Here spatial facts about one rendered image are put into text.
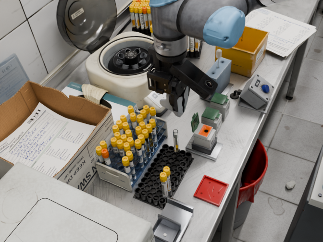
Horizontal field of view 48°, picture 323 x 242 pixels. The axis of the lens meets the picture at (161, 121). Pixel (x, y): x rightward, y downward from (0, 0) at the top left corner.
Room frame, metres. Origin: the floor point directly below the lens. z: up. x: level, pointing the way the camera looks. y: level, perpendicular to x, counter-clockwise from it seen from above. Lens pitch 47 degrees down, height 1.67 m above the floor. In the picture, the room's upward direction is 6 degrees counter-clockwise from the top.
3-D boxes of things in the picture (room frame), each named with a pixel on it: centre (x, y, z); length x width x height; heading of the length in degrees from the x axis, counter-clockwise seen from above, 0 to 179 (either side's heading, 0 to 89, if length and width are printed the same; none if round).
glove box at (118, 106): (0.78, 0.19, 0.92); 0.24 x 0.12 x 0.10; 58
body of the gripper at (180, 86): (0.67, -0.03, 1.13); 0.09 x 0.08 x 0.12; 57
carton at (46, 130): (0.64, 0.31, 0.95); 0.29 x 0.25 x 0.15; 58
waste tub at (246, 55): (0.98, -0.29, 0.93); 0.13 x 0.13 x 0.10; 54
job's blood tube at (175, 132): (0.61, -0.03, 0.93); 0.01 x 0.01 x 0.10
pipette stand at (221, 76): (0.84, -0.18, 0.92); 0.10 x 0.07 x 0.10; 143
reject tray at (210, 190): (0.48, -0.11, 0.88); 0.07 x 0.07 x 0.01; 58
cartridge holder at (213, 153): (0.62, -0.11, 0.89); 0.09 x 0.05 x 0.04; 58
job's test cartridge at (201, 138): (0.62, -0.11, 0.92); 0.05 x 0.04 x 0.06; 58
